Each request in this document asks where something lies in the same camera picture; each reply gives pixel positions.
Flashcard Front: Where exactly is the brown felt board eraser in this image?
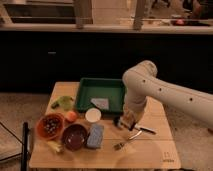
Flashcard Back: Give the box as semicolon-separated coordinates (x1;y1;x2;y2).
119;119;135;131

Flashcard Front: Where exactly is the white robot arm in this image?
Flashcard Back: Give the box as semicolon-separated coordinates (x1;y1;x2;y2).
119;60;213;130

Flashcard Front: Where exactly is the grey cloth in tray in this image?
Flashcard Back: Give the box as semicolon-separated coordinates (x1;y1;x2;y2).
91;98;109;110

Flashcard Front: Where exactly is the green plastic tray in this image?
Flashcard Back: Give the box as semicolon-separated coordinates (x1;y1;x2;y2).
75;78;126;116

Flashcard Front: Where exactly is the black dish brush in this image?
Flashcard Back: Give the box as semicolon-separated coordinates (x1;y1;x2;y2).
112;115;157;136

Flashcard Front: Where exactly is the silver metal fork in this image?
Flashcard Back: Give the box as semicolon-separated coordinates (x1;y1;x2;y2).
113;131;142;151

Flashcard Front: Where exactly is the blue grey sponge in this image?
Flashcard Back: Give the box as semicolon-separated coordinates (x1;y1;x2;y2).
87;124;104;149

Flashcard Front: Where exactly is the white round cup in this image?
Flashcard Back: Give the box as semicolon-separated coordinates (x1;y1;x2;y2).
85;108;101;123

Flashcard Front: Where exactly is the dark maroon bowl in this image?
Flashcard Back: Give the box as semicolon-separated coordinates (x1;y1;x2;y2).
61;124;88;151

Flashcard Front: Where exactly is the orange fruit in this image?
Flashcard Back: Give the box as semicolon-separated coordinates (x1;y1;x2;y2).
65;111;78;123

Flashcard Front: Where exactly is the orange bowl with beads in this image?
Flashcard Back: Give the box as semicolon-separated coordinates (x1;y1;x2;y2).
35;113;64;141

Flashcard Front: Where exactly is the red object on shelf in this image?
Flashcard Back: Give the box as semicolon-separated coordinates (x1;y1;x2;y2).
172;19;185;26

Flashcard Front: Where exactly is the black chair frame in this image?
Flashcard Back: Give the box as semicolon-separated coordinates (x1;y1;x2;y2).
0;122;30;171

